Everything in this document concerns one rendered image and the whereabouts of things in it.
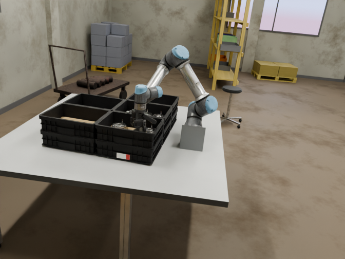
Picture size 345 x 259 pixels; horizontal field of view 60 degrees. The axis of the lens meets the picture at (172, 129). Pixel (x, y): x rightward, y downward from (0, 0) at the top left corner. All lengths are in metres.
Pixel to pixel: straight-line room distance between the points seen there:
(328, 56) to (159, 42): 4.87
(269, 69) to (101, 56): 4.37
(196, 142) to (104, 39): 5.63
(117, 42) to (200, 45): 2.84
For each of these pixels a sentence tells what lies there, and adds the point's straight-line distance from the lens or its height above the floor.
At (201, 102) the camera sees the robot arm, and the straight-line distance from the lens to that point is 2.17.
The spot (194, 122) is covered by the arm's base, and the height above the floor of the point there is 0.91.
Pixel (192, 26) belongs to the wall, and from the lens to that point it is 9.23.
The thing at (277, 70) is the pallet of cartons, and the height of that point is 0.28.
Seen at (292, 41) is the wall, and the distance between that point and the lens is 9.56.
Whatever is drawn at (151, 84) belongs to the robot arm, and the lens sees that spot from 2.11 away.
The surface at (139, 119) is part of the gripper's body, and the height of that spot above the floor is 0.99.
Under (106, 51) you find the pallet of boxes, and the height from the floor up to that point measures 0.51.
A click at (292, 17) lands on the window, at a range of 9.47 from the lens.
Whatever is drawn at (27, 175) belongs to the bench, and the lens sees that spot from 1.98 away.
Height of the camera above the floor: 1.69
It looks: 23 degrees down
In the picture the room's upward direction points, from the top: 5 degrees clockwise
